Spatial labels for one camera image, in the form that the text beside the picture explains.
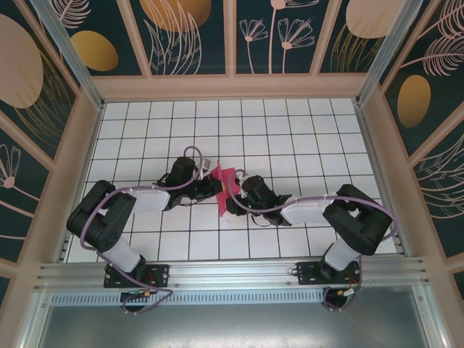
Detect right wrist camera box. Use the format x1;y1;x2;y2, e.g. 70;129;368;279
224;195;251;218

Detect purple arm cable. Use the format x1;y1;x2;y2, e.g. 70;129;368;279
80;145;212;316
227;168;397;313

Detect dark panel feather outlines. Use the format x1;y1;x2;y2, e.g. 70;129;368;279
408;132;464;262

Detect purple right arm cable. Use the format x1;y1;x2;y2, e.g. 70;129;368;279
227;168;397;313

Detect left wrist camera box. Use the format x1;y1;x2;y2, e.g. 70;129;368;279
202;174;224;195

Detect small black circuit board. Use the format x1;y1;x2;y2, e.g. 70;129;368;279
120;289;153;302

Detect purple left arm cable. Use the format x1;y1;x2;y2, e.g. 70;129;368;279
80;145;212;316

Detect dark panel orange oval feathers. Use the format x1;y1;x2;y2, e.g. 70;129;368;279
378;0;464;157

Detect aluminium side rail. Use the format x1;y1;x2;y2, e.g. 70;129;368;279
352;98;413;257
54;102;107;262

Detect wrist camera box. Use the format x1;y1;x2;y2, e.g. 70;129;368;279
224;195;251;218
202;174;224;195

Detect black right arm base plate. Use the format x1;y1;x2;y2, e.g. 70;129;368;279
296;260;363;287

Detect aluminium corner post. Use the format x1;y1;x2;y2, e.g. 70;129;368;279
30;0;107;111
356;0;426;107

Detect dark panel single flower outline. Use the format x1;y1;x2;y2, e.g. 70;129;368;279
0;119;51;264

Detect long aluminium mounting rail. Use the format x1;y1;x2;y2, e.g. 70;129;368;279
34;256;431;291

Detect dark panel with orange oval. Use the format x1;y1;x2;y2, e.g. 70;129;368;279
54;0;153;78

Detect dark panel with flower outlines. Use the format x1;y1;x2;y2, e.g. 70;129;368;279
234;0;331;76

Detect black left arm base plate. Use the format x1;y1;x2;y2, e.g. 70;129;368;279
104;263;171;289

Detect grey metal sheet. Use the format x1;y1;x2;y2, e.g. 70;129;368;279
30;303;449;348

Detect dark panel large pale oval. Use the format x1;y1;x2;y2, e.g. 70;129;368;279
0;0;81;162

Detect dark panel with pale circle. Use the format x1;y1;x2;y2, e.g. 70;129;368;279
318;0;404;75

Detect dark panel orange circle leaves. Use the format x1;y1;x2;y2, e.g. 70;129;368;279
129;0;233;77

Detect pink cloth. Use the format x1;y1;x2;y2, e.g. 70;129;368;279
211;159;242;218

